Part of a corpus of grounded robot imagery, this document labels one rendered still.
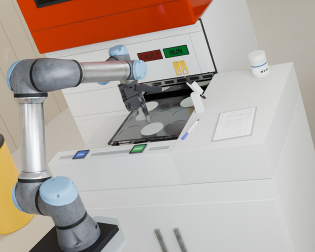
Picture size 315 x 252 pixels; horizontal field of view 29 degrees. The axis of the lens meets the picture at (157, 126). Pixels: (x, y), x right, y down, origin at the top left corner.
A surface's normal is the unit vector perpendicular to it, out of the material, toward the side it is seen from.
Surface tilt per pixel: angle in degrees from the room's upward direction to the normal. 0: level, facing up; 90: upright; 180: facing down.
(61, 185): 8
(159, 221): 90
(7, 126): 90
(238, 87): 0
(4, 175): 93
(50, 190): 8
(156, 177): 90
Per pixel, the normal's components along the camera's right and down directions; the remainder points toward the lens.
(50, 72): 0.13, -0.04
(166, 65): -0.33, 0.52
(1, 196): 0.43, 0.33
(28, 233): -0.31, -0.85
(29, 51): 0.80, 0.01
